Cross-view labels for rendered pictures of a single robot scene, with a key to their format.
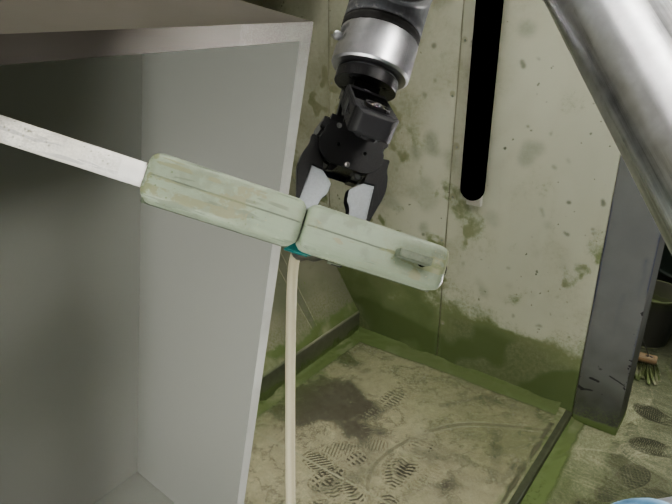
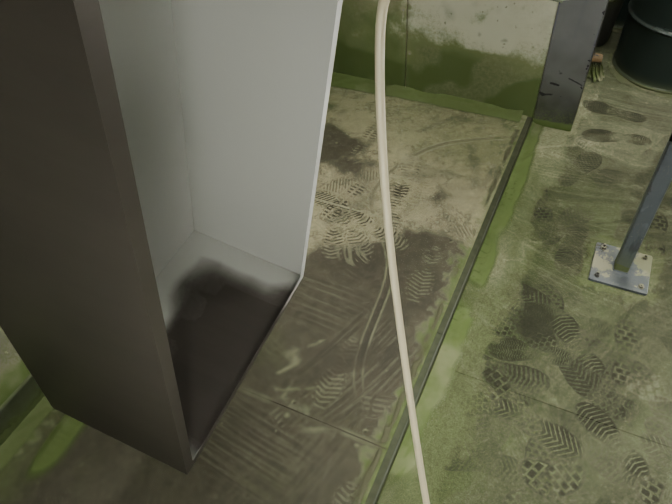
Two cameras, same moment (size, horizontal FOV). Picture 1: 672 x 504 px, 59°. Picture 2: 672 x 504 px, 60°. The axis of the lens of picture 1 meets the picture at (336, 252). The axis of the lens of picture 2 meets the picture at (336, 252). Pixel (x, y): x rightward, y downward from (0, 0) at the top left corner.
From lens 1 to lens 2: 28 cm
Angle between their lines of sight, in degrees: 25
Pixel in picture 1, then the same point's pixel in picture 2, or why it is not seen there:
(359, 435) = (353, 170)
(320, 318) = not seen: hidden behind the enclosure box
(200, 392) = (257, 147)
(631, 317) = (593, 18)
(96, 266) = (141, 37)
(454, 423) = (433, 145)
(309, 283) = not seen: hidden behind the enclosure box
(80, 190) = not seen: outside the picture
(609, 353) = (570, 57)
